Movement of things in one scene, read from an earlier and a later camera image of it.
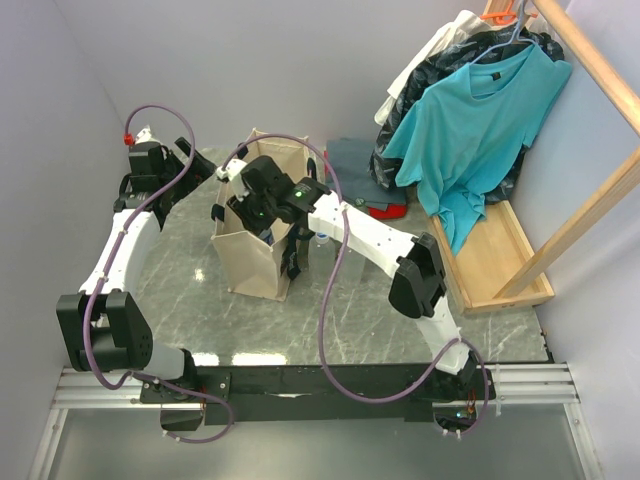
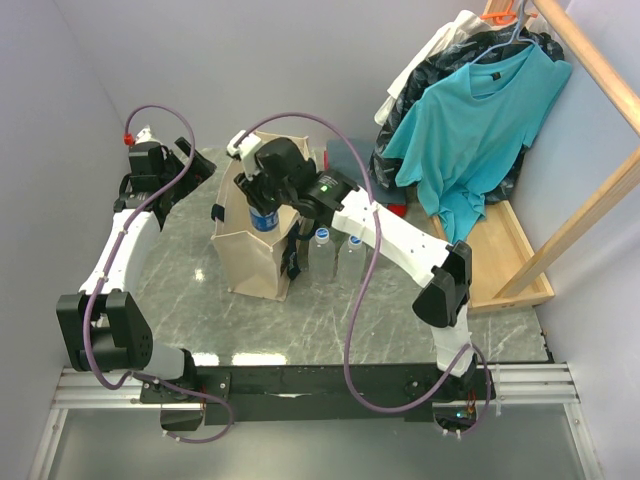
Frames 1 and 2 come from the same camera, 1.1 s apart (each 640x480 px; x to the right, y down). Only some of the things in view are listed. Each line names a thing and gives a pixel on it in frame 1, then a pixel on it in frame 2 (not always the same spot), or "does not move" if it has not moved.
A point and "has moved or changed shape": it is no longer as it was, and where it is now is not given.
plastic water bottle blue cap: (321, 261) does not move
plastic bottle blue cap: (267, 236) has moved or changed shape
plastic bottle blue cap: (354, 267) does not move
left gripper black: (199, 171) does not move
